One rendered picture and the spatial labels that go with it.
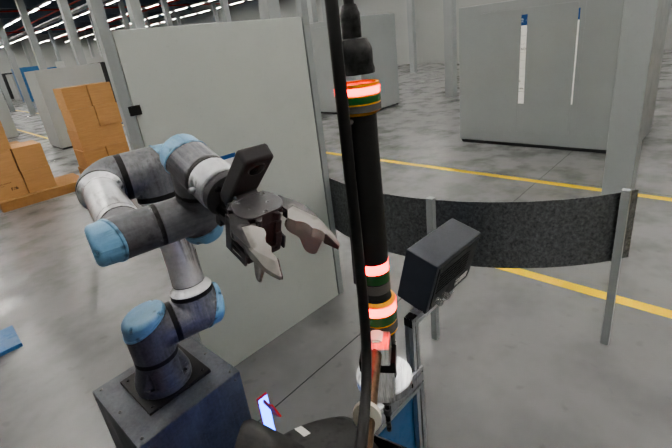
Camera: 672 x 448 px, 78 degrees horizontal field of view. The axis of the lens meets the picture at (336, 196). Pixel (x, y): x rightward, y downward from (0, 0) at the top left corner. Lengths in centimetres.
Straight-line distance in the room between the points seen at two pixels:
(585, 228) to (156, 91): 229
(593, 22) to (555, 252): 428
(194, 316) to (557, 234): 190
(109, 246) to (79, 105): 781
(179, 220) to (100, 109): 787
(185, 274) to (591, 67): 586
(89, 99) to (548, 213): 760
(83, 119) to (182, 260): 742
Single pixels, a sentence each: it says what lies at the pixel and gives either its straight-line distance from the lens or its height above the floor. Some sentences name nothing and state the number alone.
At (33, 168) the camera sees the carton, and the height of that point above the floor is 50.
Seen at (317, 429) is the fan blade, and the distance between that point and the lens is 92.
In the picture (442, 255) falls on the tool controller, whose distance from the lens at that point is 126.
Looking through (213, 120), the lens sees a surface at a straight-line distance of 235.
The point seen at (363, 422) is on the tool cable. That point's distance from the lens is 39.
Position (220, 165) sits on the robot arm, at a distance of 66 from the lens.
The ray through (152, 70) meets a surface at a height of 181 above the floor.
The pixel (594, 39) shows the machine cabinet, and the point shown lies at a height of 146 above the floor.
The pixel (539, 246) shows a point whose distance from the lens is 251.
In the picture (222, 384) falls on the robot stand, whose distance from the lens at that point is 131.
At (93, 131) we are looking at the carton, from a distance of 858.
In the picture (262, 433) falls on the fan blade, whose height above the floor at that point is 141.
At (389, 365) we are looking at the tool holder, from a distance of 48.
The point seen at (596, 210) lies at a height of 87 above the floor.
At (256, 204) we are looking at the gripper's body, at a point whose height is 166.
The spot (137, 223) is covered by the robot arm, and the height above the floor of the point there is 162.
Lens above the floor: 186
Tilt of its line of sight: 21 degrees down
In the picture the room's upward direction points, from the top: 7 degrees counter-clockwise
